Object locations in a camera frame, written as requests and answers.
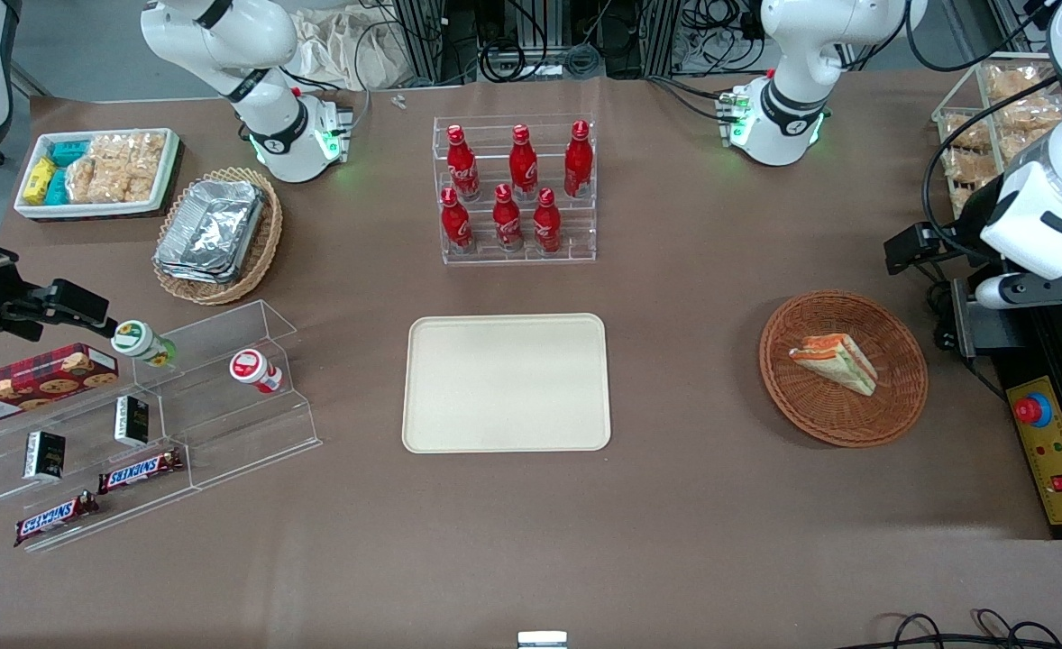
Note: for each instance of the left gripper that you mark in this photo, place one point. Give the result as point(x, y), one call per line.
point(970, 216)

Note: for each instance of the triangular sandwich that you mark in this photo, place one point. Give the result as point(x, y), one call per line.
point(837, 361)

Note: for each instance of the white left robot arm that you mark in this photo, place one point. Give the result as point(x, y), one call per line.
point(792, 99)

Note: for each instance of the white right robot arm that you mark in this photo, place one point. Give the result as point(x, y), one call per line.
point(265, 41)

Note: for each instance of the white rectangular snack tray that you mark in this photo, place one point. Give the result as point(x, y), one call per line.
point(96, 209)

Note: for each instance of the oval light wicker basket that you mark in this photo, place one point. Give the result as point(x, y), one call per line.
point(265, 243)

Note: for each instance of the round brown wicker basket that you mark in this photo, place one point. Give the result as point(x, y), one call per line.
point(842, 419)

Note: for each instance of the beige plastic tray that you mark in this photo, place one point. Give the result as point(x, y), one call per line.
point(506, 383)

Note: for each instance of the clear fried snack bag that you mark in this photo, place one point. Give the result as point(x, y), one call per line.
point(962, 194)
point(1031, 114)
point(1013, 83)
point(964, 133)
point(965, 167)

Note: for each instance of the green lid yogurt bottle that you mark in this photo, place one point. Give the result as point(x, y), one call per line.
point(139, 342)

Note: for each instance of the red tartan cookie box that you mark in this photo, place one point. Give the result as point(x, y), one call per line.
point(35, 383)

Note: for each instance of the grey metal box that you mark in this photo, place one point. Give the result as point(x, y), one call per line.
point(986, 329)

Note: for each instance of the yellow snack packet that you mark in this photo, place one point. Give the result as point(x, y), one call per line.
point(40, 180)

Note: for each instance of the clear acrylic stepped shelf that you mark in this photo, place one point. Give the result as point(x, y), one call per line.
point(89, 419)
point(251, 424)

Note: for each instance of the teal snack packet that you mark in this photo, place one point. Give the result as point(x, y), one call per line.
point(69, 151)
point(58, 187)

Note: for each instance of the clear rice cracker bag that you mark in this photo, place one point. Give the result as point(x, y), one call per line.
point(107, 183)
point(130, 149)

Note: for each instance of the small black box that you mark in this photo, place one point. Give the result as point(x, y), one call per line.
point(132, 421)
point(44, 455)

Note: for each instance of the black appliance base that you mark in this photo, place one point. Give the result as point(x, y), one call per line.
point(1027, 351)

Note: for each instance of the Snickers chocolate bar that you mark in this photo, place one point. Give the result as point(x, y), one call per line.
point(139, 470)
point(55, 518)

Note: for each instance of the red emergency stop button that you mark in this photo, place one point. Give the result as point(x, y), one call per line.
point(1032, 409)

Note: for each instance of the red lid yogurt bottle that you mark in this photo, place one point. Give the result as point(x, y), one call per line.
point(253, 370)

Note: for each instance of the yellow control panel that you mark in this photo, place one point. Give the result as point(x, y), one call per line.
point(1058, 460)

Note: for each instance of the clear acrylic bottle rack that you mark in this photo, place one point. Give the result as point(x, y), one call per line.
point(576, 243)

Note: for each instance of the red cola bottle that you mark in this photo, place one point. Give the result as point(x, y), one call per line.
point(507, 221)
point(578, 162)
point(455, 223)
point(522, 167)
point(546, 223)
point(462, 167)

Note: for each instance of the white plastic bag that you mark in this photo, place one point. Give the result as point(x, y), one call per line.
point(342, 45)

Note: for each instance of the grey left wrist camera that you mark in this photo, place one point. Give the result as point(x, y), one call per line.
point(1027, 290)

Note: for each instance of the aluminium frame post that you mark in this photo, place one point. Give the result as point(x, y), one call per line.
point(432, 36)

